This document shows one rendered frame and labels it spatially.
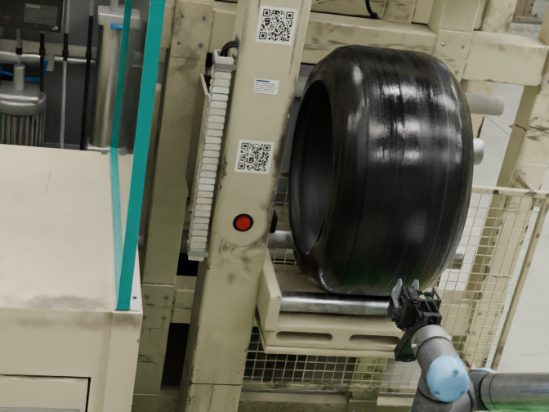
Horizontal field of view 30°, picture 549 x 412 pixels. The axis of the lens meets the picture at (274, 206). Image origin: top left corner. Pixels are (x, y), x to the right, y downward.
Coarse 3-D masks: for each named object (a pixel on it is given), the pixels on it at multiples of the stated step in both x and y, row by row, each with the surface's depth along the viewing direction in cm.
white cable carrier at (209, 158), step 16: (224, 80) 209; (208, 96) 214; (224, 96) 211; (208, 112) 214; (224, 112) 212; (208, 128) 214; (208, 144) 215; (208, 160) 217; (208, 176) 219; (208, 192) 220; (192, 208) 227; (208, 208) 222; (192, 224) 225; (192, 240) 225; (192, 256) 227
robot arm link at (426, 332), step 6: (420, 330) 198; (426, 330) 198; (432, 330) 197; (438, 330) 197; (444, 330) 199; (414, 336) 199; (420, 336) 197; (426, 336) 196; (432, 336) 196; (444, 336) 196; (414, 342) 198; (420, 342) 196; (414, 348) 197; (414, 354) 199
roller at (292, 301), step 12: (288, 300) 227; (300, 300) 227; (312, 300) 228; (324, 300) 229; (336, 300) 229; (348, 300) 230; (360, 300) 231; (372, 300) 231; (384, 300) 232; (324, 312) 230; (336, 312) 230; (348, 312) 231; (360, 312) 231; (372, 312) 231; (384, 312) 232
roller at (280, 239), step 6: (270, 234) 251; (276, 234) 252; (282, 234) 252; (288, 234) 253; (270, 240) 251; (276, 240) 251; (282, 240) 252; (288, 240) 252; (270, 246) 252; (276, 246) 252; (282, 246) 252; (288, 246) 253
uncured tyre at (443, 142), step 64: (320, 64) 229; (384, 64) 215; (320, 128) 255; (384, 128) 205; (448, 128) 208; (320, 192) 257; (384, 192) 205; (448, 192) 207; (320, 256) 218; (384, 256) 211; (448, 256) 216
